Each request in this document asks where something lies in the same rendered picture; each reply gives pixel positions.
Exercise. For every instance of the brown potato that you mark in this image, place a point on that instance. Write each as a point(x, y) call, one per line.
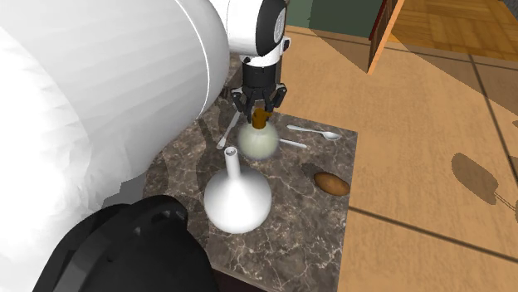
point(332, 184)

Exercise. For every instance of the marble top table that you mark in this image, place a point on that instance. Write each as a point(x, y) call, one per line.
point(299, 242)

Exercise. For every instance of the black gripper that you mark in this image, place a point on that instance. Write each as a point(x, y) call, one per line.
point(261, 77)

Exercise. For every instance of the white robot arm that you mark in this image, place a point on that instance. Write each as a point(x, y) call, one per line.
point(101, 101)

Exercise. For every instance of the white long-necked vase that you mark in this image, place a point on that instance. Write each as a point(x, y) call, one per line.
point(238, 198)

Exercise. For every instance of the round pale bottle brown cork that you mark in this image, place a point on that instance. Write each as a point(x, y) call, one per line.
point(258, 141)

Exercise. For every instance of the white cutlery piece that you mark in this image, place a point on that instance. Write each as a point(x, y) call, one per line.
point(294, 143)

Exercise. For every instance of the wooden door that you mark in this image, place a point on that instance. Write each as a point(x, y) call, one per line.
point(382, 34)

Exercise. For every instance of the white spoon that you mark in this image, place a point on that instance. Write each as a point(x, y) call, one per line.
point(319, 132)
point(228, 131)

